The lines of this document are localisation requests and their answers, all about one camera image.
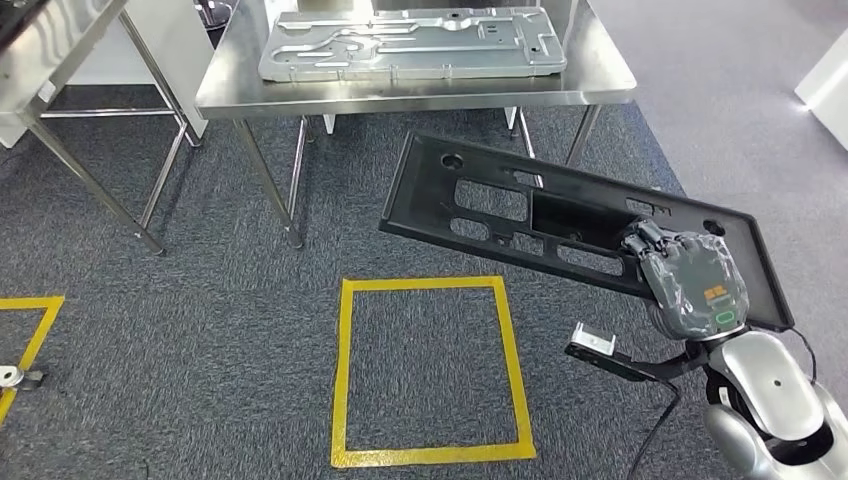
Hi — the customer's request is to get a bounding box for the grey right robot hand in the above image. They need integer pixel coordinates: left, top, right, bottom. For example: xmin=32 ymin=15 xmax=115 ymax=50
xmin=619 ymin=218 xmax=752 ymax=343

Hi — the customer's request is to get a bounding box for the long black plastic part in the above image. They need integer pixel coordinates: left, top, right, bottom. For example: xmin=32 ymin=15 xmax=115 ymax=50
xmin=378 ymin=130 xmax=796 ymax=333

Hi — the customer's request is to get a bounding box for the stainless steel workbench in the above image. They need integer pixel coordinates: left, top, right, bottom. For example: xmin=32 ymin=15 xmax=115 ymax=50
xmin=194 ymin=0 xmax=639 ymax=251

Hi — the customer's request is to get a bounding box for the white plinth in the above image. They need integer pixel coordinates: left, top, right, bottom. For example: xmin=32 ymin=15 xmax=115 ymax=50
xmin=794 ymin=42 xmax=848 ymax=151

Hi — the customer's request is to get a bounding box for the yellow floor tape square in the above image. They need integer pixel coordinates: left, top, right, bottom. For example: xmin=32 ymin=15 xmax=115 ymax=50
xmin=329 ymin=275 xmax=539 ymax=470

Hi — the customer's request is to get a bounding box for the stamped grey metal panel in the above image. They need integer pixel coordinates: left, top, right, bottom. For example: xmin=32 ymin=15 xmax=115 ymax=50
xmin=257 ymin=5 xmax=570 ymax=85

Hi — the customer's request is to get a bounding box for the chrome stanchion base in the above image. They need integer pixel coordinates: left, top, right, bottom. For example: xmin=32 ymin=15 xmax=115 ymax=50
xmin=194 ymin=0 xmax=238 ymax=32

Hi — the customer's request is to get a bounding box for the white cabinet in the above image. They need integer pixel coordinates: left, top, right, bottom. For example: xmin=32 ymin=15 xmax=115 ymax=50
xmin=66 ymin=0 xmax=217 ymax=141

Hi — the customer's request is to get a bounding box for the stainless steel side table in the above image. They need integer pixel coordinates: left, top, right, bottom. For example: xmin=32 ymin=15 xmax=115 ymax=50
xmin=0 ymin=0 xmax=201 ymax=257

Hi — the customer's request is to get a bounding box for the small caster wheel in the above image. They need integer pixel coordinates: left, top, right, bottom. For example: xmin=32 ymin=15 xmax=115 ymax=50
xmin=0 ymin=365 xmax=47 ymax=393

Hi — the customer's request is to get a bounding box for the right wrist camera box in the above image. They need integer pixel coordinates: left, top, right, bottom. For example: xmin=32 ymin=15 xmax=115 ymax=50
xmin=564 ymin=321 xmax=711 ymax=385

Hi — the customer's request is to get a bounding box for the black camera cable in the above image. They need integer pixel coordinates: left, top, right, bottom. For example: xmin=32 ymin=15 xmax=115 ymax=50
xmin=625 ymin=380 xmax=684 ymax=480

